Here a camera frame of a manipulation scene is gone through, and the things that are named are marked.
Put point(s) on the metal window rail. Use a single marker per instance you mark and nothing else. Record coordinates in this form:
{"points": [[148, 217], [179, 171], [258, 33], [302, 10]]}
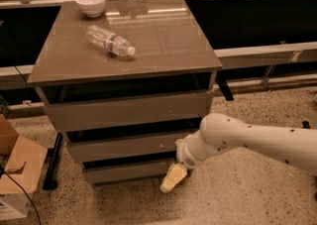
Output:
{"points": [[15, 77]]}

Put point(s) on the grey middle drawer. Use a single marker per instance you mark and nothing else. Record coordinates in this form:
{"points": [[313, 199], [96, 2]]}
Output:
{"points": [[90, 149]]}

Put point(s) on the black table leg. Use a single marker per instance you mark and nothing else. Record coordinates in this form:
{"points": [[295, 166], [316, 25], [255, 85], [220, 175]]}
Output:
{"points": [[50, 182], [224, 87]]}

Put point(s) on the cardboard box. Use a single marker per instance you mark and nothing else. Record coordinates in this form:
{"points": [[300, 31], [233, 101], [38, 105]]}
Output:
{"points": [[22, 160]]}

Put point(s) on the grey bottom drawer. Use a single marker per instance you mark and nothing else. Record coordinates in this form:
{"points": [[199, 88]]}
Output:
{"points": [[137, 171]]}

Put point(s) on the black left table leg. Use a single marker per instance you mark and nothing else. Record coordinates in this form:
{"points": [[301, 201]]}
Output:
{"points": [[50, 182]]}

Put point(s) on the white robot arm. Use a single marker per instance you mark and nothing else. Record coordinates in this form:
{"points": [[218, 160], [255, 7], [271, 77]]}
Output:
{"points": [[219, 133]]}

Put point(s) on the white bowl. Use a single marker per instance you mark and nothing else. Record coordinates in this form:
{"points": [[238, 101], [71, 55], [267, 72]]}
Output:
{"points": [[91, 8]]}

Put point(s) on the black bar right edge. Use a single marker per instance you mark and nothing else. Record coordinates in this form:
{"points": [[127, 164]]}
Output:
{"points": [[306, 125]]}

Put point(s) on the grey drawer cabinet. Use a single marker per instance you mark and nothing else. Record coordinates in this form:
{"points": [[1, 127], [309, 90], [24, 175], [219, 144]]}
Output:
{"points": [[172, 56]]}

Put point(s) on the clear plastic water bottle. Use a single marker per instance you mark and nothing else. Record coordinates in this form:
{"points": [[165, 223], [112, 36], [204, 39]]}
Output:
{"points": [[109, 41]]}

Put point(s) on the grey top drawer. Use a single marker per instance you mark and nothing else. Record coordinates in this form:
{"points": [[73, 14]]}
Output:
{"points": [[77, 116]]}

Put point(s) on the grey drawer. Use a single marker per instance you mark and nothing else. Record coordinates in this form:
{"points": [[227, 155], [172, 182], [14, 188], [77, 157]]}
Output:
{"points": [[77, 116], [90, 149], [137, 171]]}

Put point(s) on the black right table leg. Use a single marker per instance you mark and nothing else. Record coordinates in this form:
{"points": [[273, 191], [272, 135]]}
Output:
{"points": [[224, 87]]}

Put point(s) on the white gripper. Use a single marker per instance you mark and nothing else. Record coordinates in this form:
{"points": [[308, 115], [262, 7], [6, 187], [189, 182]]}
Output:
{"points": [[184, 157]]}

